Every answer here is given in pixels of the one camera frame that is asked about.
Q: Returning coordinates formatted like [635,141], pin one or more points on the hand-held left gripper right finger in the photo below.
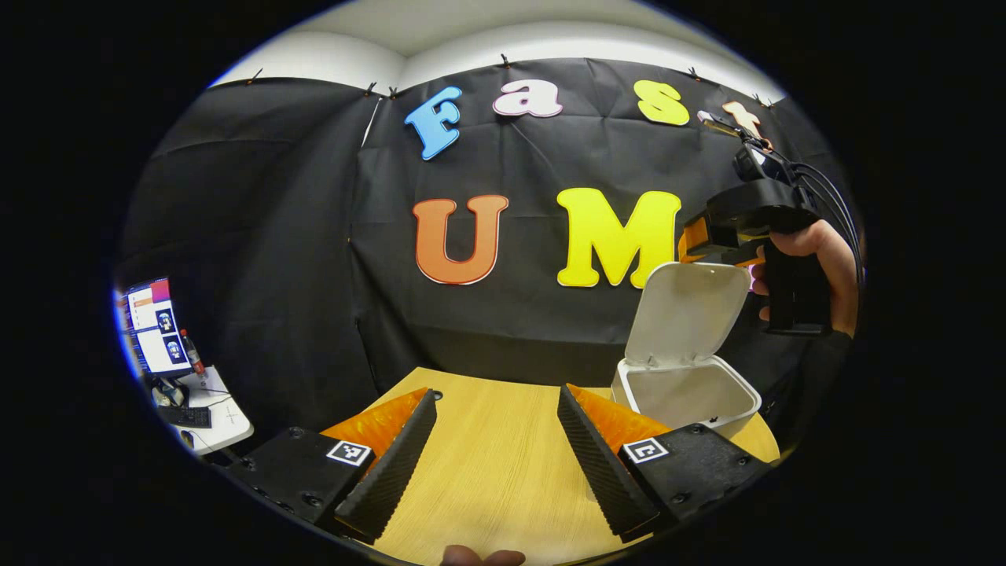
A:
[601,464]

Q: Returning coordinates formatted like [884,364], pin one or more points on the black keyboard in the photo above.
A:
[185,417]

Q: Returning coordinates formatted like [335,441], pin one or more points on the black backdrop cloth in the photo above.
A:
[299,236]

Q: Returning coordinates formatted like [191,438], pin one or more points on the plastic drink bottle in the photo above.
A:
[192,355]

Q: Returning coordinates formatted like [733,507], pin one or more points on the row of black cloth clips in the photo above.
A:
[504,60]

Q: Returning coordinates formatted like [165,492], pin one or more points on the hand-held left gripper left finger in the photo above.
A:
[393,464]

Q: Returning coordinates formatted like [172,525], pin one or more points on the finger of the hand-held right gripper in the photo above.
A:
[695,240]

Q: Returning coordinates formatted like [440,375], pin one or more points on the white desktop garbage bin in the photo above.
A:
[688,322]

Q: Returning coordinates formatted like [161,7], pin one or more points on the wooden desktop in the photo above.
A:
[495,472]

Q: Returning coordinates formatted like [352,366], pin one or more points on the computer monitor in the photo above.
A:
[153,326]

